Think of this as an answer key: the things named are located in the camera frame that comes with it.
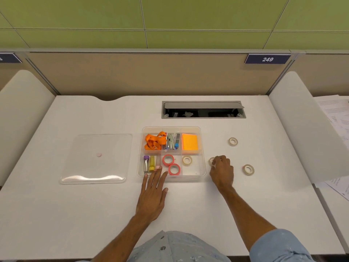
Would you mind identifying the light blue shirt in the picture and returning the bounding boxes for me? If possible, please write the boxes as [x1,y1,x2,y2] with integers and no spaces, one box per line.
[76,229,317,262]

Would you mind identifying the white side divider panel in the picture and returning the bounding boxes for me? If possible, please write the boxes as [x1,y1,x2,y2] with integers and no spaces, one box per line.
[0,70,56,186]
[268,71,349,185]

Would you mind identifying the clear plastic organizer tray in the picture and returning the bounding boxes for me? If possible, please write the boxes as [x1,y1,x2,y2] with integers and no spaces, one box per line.
[137,126,206,181]

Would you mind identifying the clear plastic lid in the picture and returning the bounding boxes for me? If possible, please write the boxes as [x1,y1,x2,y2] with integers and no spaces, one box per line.
[59,134,133,185]

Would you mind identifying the printed white papers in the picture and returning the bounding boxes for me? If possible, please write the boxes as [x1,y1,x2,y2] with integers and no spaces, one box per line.
[313,94,349,202]

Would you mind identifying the beige desk partition panel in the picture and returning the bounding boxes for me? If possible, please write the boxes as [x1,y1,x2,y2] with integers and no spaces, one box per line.
[25,48,300,102]

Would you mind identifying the person's left hand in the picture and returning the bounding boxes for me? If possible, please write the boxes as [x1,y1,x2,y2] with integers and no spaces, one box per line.
[135,166,169,222]

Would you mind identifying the dark blue number sign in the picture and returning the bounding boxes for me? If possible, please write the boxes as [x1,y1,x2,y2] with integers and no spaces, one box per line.
[0,53,23,64]
[244,53,292,65]

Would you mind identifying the person's right hand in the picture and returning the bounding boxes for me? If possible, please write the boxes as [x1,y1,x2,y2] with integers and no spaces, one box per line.
[209,155,234,192]

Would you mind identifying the person's left forearm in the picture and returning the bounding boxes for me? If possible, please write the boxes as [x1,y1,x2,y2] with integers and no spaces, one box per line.
[91,213,154,262]

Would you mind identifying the orange sticky note pad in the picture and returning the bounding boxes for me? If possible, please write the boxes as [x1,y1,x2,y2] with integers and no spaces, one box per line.
[182,133,199,151]

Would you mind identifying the grey desk cable port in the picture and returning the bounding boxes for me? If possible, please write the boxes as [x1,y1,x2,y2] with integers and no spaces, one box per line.
[161,100,246,119]

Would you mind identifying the person's right forearm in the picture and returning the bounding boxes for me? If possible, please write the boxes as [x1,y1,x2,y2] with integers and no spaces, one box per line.
[218,185,277,252]

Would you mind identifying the orange lanyard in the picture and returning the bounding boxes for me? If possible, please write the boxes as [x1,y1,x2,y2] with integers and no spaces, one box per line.
[144,131,167,150]

